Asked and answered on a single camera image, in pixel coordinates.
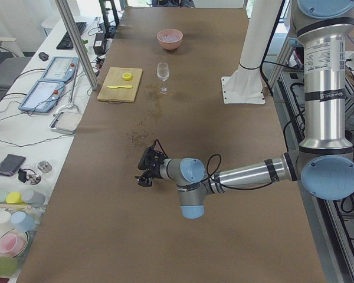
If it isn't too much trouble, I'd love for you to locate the far teach pendant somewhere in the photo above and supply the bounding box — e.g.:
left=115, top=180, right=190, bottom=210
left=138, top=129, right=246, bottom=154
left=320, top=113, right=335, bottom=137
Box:
left=41, top=57, right=78, bottom=83

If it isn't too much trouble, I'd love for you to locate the metal tray with white cloth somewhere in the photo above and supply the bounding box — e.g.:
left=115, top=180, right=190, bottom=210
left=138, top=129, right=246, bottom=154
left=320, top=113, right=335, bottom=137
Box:
left=49, top=111, right=83, bottom=134

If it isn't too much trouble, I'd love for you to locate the stack of pastel cups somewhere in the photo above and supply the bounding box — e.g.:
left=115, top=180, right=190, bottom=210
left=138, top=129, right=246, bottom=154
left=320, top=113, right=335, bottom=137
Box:
left=0, top=189, right=47, bottom=282

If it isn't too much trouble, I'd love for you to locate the yellow lemon half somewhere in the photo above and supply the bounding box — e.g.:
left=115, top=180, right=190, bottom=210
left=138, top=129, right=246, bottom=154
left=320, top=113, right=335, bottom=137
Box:
left=122, top=72, right=133, bottom=81

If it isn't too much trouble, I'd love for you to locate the small steel cup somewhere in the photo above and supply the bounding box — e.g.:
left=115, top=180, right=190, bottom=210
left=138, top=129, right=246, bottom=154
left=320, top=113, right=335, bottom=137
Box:
left=37, top=160, right=53, bottom=174

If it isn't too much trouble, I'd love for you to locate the bamboo cutting board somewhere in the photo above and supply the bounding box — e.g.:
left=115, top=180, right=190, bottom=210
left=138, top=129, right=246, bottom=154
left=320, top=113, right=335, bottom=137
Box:
left=97, top=67, right=143, bottom=103

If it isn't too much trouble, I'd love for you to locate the clear wine glass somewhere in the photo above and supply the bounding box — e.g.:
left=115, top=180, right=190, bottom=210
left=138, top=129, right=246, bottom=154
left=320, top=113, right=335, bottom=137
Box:
left=156, top=62, right=170, bottom=94

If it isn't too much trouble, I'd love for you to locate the black keyboard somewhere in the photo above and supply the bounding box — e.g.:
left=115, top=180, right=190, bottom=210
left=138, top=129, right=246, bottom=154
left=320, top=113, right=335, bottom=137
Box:
left=56, top=21, right=87, bottom=50

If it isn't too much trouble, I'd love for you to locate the aluminium frame post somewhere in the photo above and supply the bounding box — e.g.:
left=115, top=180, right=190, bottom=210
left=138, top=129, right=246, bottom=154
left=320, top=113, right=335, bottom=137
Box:
left=55, top=0, right=98, bottom=90

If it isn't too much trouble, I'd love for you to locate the grey office chair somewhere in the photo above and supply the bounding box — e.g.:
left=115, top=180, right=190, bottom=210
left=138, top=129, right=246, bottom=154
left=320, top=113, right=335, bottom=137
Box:
left=0, top=50, right=31, bottom=91

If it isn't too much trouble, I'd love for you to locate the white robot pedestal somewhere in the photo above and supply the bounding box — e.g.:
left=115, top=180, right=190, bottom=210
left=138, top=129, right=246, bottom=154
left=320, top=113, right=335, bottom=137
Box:
left=221, top=0, right=284, bottom=104

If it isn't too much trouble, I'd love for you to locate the pink bowl of ice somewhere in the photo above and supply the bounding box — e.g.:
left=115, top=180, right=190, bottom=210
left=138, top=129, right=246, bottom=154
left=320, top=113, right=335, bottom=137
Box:
left=156, top=29, right=183, bottom=51

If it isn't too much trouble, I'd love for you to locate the teach pendant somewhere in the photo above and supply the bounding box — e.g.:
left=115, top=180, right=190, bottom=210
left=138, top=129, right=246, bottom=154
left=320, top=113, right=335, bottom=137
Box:
left=41, top=57, right=78, bottom=83
left=18, top=80, right=65, bottom=114

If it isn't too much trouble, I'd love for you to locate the yellow plastic knife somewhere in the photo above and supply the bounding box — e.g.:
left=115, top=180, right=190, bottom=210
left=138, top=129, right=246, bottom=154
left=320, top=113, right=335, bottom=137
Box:
left=107, top=85, right=133, bottom=89

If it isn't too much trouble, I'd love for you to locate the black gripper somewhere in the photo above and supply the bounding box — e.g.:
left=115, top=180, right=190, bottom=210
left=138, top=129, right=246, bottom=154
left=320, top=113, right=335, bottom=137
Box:
left=135, top=147, right=165, bottom=187

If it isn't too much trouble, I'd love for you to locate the near teach pendant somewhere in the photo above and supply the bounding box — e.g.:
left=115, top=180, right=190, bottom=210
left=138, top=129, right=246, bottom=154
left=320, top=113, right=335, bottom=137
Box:
left=18, top=80, right=65, bottom=114

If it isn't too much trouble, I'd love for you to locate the grey folded cloth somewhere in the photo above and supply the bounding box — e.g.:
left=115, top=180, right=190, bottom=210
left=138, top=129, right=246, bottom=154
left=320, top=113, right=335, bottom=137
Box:
left=0, top=154, right=26, bottom=176

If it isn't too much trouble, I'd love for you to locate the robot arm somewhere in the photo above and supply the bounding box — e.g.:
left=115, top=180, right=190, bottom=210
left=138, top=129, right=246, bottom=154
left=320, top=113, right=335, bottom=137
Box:
left=136, top=1, right=354, bottom=219

